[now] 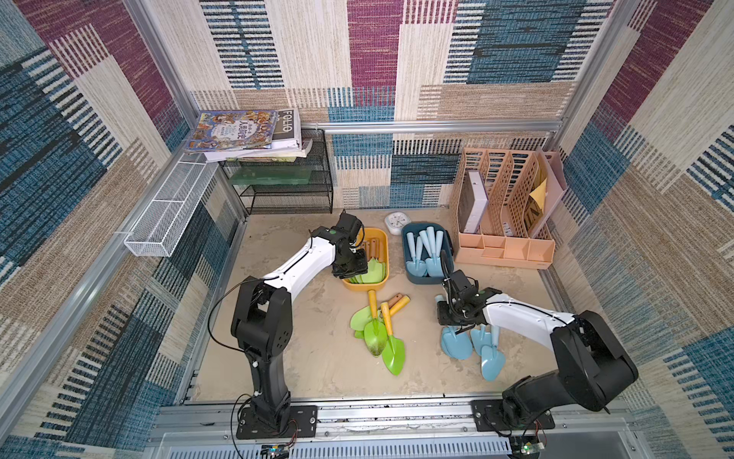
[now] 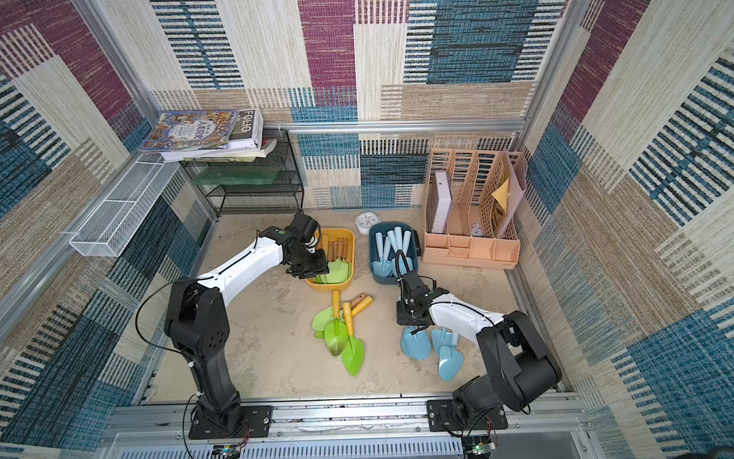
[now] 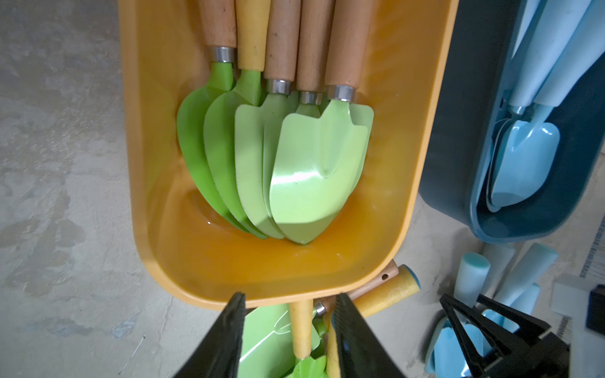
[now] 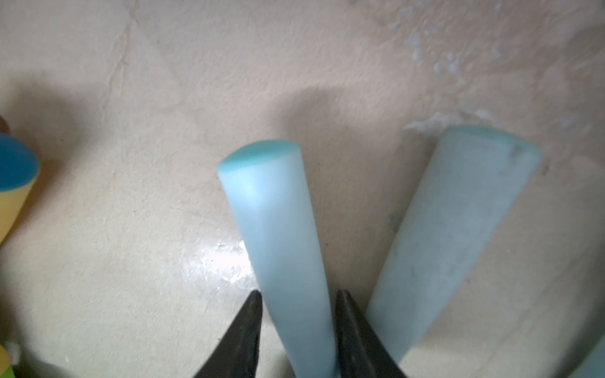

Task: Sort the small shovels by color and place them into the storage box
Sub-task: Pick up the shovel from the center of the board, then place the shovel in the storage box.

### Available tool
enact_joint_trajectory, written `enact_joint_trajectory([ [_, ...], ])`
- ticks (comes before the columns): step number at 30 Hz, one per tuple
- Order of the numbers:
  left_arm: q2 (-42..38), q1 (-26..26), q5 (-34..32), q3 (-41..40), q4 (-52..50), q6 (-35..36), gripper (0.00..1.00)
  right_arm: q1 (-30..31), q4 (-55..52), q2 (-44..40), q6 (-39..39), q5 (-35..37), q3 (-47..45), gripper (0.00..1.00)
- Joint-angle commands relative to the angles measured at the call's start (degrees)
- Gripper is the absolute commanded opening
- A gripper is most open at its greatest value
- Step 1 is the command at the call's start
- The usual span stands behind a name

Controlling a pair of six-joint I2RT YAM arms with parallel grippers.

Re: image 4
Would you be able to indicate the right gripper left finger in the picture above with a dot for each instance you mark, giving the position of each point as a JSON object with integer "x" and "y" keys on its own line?
{"x": 237, "y": 353}

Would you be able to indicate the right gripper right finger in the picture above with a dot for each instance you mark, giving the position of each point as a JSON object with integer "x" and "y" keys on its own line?
{"x": 360, "y": 352}

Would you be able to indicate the blue shovel large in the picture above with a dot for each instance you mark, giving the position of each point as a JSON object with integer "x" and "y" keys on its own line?
{"x": 472, "y": 179}

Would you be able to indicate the green shovel yellow handle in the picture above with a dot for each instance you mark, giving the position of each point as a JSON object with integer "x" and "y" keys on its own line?
{"x": 20, "y": 169}

